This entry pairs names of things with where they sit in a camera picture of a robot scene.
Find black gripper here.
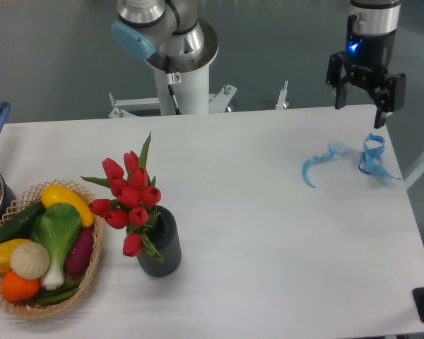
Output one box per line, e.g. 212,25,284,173
326,32,406,129

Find red tulip bouquet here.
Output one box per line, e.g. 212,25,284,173
81,136,164,262

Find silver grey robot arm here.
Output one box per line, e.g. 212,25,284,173
111,1,406,129

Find dark grey ribbed vase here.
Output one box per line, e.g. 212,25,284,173
137,206,182,278

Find light blue curled ribbon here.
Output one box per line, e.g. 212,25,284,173
301,141,348,188

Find blue knotted ribbon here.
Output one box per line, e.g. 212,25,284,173
358,133,401,179

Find yellow squash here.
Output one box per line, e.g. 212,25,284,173
41,184,95,227

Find purple sweet potato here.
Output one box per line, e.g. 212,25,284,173
65,228,94,275

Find green bok choy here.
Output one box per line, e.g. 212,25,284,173
30,203,82,290

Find woven wicker basket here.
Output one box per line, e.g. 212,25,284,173
0,179,105,319

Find dark green cucumber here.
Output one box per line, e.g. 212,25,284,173
0,201,45,244

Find cream steamed bun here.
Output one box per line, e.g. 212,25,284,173
10,242,50,280

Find green bean pods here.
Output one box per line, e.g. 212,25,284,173
35,280,81,307

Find yellow bell pepper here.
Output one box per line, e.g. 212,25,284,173
0,239,30,274

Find orange fruit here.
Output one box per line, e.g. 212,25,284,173
1,270,40,302

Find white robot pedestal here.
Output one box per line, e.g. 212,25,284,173
107,59,290,119

